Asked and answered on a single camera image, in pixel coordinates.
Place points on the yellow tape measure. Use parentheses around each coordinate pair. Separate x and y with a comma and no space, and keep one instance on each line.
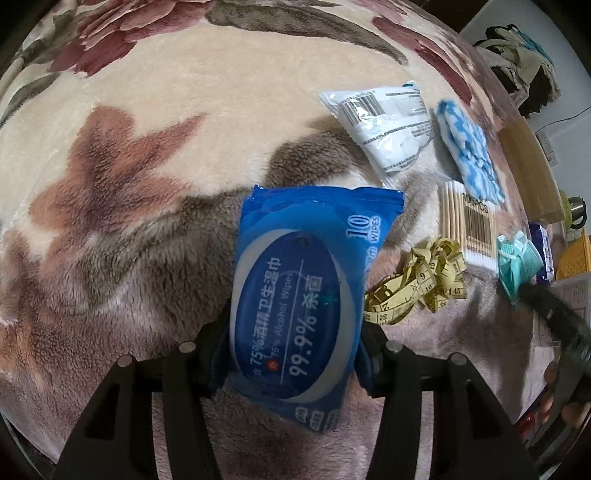
(429,272)

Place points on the cotton swab pack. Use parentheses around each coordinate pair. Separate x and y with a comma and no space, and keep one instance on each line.
(466,221)

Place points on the green plastic cover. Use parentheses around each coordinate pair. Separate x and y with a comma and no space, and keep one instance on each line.
(565,205)

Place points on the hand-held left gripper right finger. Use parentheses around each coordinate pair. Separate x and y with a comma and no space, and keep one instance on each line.
(367,369)

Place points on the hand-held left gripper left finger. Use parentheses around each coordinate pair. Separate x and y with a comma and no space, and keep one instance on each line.
(214,369)

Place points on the labelled cardboard box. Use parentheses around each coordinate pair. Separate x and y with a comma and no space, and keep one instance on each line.
(526,170)

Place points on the dark blue flat packet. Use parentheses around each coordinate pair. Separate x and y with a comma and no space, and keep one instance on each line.
(541,249)

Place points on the pile of clothes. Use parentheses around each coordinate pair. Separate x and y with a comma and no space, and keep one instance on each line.
(512,60)

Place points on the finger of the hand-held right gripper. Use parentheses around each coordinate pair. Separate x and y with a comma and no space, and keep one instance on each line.
(547,304)

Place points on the floral plush blanket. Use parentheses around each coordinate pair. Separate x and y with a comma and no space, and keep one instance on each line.
(115,138)

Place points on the steel electric kettle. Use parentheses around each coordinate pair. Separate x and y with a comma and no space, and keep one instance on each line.
(577,210)

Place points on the person's right hand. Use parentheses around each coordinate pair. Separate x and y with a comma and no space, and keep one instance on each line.
(550,377)

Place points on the white face mask packet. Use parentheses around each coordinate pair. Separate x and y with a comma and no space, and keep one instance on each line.
(392,134)

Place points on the blue wet wipes pack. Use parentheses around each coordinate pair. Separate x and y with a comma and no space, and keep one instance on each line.
(295,300)

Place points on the wall power socket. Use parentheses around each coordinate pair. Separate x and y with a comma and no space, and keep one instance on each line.
(548,147)

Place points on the orange plastic basket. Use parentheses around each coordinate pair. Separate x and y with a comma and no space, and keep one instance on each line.
(577,254)

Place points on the blue white wavy cloth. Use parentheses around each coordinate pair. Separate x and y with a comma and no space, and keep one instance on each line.
(471,152)

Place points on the teal face masks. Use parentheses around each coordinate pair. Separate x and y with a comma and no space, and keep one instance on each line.
(517,263)

